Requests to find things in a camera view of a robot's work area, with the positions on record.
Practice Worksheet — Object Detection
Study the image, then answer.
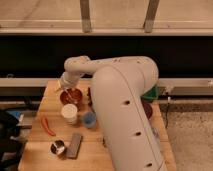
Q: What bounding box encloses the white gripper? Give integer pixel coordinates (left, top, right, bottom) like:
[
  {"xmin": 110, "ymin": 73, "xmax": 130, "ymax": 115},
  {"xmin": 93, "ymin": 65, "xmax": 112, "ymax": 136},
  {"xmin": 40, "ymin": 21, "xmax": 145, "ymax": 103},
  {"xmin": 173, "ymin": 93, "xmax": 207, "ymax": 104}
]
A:
[{"xmin": 59, "ymin": 73, "xmax": 80, "ymax": 89}]

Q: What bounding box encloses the silver fork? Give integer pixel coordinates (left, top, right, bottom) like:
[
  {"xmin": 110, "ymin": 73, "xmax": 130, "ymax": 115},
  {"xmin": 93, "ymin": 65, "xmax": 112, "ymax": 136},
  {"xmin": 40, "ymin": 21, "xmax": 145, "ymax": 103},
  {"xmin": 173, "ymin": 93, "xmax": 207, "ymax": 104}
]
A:
[{"xmin": 55, "ymin": 84, "xmax": 71, "ymax": 100}]

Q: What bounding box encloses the red bowl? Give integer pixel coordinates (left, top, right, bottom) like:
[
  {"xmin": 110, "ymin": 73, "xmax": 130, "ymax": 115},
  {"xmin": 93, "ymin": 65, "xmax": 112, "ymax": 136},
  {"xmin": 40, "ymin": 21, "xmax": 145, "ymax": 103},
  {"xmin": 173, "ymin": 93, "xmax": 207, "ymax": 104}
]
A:
[{"xmin": 60, "ymin": 89, "xmax": 83, "ymax": 105}]

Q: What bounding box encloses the white cup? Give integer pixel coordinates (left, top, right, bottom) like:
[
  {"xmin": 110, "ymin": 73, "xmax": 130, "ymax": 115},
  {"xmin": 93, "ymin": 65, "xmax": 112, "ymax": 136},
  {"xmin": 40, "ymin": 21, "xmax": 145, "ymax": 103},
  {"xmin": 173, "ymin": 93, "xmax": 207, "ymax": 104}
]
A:
[{"xmin": 61, "ymin": 104, "xmax": 78, "ymax": 125}]

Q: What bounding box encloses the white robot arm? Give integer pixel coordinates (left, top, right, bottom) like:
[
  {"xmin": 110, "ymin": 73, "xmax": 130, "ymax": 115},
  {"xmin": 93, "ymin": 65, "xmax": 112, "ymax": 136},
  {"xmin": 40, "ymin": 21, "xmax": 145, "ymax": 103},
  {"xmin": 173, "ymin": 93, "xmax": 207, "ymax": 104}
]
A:
[{"xmin": 59, "ymin": 56, "xmax": 167, "ymax": 171}]

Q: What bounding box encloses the purple bowl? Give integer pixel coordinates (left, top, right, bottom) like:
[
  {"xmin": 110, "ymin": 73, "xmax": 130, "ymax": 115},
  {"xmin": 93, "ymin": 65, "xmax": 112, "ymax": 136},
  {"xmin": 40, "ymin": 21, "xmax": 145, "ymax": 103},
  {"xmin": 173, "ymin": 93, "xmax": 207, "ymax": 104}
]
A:
[{"xmin": 142, "ymin": 102, "xmax": 153, "ymax": 119}]

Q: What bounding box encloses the purple grapes bunch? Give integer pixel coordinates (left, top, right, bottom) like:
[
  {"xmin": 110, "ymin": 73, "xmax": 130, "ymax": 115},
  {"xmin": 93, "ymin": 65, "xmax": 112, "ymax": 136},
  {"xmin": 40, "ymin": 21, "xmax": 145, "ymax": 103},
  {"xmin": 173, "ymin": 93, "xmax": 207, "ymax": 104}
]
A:
[{"xmin": 87, "ymin": 87, "xmax": 92, "ymax": 106}]

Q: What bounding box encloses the blue cup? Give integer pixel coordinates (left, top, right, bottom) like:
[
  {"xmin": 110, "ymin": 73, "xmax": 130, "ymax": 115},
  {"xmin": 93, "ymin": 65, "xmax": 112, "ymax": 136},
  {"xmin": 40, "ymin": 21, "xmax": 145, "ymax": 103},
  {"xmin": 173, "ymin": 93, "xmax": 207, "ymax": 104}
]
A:
[{"xmin": 82, "ymin": 112, "xmax": 96, "ymax": 129}]

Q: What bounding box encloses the red chili pepper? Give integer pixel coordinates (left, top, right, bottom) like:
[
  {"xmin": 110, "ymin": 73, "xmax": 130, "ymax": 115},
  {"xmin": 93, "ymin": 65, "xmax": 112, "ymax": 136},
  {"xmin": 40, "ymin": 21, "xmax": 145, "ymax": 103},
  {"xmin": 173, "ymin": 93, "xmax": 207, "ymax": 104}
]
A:
[{"xmin": 41, "ymin": 117, "xmax": 56, "ymax": 136}]

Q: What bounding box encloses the grey sharpening stone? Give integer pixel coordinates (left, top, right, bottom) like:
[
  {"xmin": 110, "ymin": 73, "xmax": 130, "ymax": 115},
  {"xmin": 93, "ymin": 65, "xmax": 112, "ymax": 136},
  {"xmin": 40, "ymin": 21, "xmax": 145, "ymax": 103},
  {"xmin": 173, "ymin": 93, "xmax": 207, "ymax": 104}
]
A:
[{"xmin": 66, "ymin": 133, "xmax": 82, "ymax": 159}]

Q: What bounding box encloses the silver metal cup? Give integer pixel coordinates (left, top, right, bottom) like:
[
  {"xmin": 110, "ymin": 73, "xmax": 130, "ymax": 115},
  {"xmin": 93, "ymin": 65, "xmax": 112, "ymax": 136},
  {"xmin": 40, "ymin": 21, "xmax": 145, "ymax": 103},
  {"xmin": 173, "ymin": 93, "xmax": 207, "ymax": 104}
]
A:
[{"xmin": 50, "ymin": 140, "xmax": 66, "ymax": 156}]

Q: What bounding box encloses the green bin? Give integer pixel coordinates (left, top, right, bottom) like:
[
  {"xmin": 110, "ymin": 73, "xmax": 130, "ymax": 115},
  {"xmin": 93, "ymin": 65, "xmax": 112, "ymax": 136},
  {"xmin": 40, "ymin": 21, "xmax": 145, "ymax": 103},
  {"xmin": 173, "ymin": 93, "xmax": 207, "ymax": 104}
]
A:
[{"xmin": 142, "ymin": 86, "xmax": 158, "ymax": 102}]

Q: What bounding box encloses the blue grey cloth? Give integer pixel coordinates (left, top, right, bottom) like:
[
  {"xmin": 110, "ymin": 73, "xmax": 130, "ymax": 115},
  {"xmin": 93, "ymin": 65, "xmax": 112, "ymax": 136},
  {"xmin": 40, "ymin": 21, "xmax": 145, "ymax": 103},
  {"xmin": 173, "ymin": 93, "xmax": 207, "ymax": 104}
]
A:
[{"xmin": 151, "ymin": 127, "xmax": 160, "ymax": 142}]

